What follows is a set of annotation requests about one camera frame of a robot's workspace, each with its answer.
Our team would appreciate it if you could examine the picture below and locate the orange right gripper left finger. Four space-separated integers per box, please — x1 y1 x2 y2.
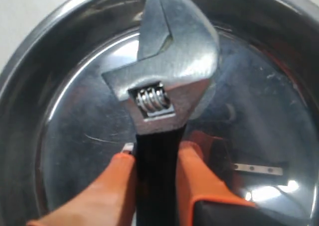
27 153 137 226

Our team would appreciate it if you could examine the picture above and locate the round stainless steel pan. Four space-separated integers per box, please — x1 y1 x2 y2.
0 0 319 226

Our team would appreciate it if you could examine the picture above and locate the adjustable wrench black handle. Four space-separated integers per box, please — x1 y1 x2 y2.
103 0 219 226

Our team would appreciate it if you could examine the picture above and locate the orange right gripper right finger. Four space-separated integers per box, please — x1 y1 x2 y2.
176 141 319 226

